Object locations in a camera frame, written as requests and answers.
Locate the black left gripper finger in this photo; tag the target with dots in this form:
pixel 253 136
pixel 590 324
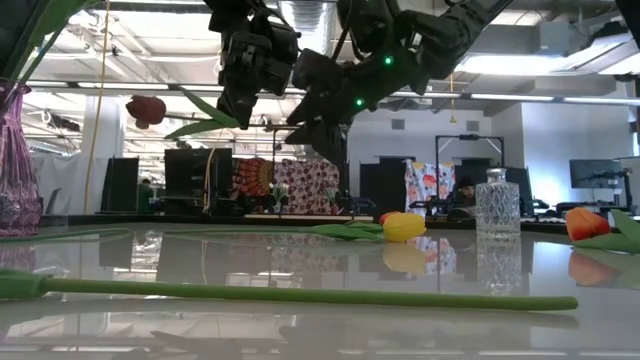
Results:
pixel 245 102
pixel 227 95

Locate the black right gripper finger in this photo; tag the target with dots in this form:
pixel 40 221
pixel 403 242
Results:
pixel 315 114
pixel 327 142

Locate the red artificial tulip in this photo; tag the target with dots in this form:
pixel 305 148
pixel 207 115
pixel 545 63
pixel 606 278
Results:
pixel 145 110

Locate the purple ribbed glass vase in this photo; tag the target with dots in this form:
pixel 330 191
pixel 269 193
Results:
pixel 17 175

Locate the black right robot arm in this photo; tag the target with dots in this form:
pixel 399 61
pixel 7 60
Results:
pixel 450 30

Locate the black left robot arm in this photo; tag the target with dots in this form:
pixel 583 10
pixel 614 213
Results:
pixel 235 5

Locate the clear cut glass vase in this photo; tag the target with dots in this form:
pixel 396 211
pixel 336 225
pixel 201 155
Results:
pixel 497 205

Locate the white floral patterned cloth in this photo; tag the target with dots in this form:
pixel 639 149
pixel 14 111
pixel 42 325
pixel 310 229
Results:
pixel 307 185

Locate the orange mandala cloth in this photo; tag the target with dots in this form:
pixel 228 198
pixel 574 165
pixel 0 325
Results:
pixel 252 177

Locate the wide black panel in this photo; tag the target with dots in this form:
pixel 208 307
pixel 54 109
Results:
pixel 190 175

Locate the colourful flower print cloth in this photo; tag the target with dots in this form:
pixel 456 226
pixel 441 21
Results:
pixel 425 182

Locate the long ceiling light bar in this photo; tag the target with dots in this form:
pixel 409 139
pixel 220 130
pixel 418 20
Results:
pixel 500 96

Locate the person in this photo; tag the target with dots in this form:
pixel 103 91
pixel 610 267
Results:
pixel 145 195
pixel 466 190

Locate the narrow black panel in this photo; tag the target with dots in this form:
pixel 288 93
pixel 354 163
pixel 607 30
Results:
pixel 120 185

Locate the green foreground flower stem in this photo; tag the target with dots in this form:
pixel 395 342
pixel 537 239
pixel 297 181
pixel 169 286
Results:
pixel 300 294

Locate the dark computer monitor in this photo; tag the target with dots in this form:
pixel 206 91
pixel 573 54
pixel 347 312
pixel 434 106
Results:
pixel 595 172

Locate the black gantry frame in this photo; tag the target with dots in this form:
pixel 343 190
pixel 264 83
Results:
pixel 280 150
pixel 470 137

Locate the silver ribbed ceiling duct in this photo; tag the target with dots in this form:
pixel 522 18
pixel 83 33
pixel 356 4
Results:
pixel 315 20

